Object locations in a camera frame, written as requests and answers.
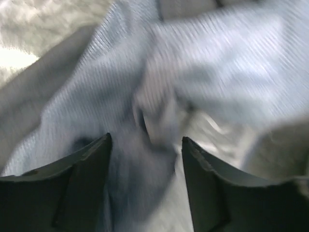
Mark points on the white pillow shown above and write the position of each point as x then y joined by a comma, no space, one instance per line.
248,65

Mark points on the blue-grey pillowcase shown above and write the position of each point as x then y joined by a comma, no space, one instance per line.
105,79

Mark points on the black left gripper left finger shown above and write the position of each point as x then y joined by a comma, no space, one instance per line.
63,196

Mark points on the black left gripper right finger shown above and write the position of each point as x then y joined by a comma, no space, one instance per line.
223,198

